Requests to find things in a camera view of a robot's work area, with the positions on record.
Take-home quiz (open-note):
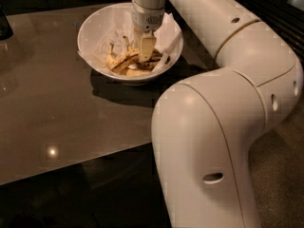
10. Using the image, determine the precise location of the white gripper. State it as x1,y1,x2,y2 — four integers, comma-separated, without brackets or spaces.
131,0,164,63

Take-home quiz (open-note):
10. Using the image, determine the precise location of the peeled spotted banana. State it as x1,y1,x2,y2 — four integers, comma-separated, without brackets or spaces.
105,36,170,77

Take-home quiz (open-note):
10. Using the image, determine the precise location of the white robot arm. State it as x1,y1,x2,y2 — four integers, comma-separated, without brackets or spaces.
132,0,303,228

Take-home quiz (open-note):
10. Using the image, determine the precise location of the white ceramic bowl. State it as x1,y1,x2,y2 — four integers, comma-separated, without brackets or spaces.
77,1,184,86

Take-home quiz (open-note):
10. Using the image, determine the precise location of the white paper bowl liner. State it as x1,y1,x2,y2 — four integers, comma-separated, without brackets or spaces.
77,6,183,75

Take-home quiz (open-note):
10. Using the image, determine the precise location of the dark object at table edge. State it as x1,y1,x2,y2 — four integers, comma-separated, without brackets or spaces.
0,5,13,40

